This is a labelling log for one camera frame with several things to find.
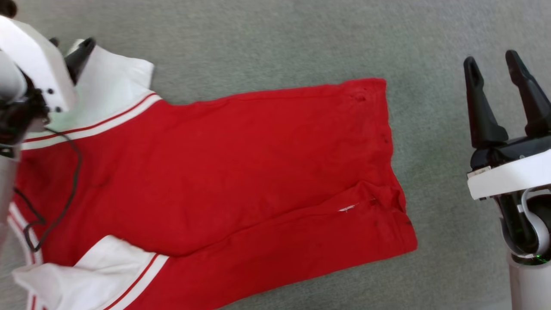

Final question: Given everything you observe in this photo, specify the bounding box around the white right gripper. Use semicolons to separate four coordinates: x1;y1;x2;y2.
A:
463;50;551;201

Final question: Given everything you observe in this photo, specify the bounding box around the thin black cable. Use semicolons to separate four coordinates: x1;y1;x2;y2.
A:
13;127;83;253

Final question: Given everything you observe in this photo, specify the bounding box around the red and white shirt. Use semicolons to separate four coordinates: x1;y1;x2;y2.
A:
8;39;418;310

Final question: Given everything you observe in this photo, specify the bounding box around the grey fabric sofa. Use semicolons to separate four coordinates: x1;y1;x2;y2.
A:
0;0;551;310

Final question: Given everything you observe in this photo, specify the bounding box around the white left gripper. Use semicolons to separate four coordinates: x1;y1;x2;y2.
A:
0;15;96;114

